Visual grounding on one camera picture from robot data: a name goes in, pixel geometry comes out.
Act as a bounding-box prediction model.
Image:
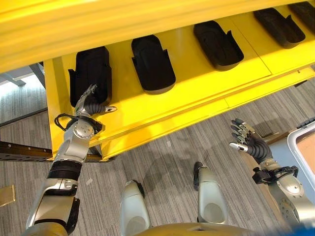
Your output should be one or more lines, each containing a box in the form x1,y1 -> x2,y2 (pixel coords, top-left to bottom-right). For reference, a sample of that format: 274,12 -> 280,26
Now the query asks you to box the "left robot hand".
74,84 -> 118,118

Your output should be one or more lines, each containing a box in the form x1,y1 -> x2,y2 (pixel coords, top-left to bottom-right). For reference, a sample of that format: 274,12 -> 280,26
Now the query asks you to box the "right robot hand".
229,118 -> 273,164

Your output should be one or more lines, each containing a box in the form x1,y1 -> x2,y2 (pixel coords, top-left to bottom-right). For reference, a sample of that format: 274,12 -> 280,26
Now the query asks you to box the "black sole-shaped part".
193,20 -> 245,72
287,1 -> 315,28
253,7 -> 306,49
131,34 -> 177,95
68,46 -> 113,108

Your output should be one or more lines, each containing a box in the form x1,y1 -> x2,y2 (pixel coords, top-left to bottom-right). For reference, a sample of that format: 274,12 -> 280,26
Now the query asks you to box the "grey plastic box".
287,121 -> 315,191

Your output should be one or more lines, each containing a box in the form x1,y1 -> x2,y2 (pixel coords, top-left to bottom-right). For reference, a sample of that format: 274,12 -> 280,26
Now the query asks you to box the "yellow metal shelf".
0,0 -> 315,162

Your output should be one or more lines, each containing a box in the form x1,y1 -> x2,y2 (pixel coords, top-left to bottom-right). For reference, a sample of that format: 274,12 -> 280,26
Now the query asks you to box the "silver right robot leg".
193,161 -> 229,225

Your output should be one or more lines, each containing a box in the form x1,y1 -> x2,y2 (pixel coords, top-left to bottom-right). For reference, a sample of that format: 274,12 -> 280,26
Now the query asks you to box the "silver robot leg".
193,161 -> 229,225
120,180 -> 151,236

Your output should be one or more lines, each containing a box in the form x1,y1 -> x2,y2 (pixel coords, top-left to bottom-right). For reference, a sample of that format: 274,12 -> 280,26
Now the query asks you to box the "silver left robot leg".
120,180 -> 151,236

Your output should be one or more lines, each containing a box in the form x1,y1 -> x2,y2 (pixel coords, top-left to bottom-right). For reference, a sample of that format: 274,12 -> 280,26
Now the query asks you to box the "brass floor plate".
0,184 -> 16,207

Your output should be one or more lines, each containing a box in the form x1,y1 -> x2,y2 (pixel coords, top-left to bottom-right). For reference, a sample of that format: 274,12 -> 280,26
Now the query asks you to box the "grey metal frame leg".
0,62 -> 46,87

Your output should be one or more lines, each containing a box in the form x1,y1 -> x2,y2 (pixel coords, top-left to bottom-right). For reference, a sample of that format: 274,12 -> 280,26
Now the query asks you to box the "black metal rail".
0,141 -> 54,162

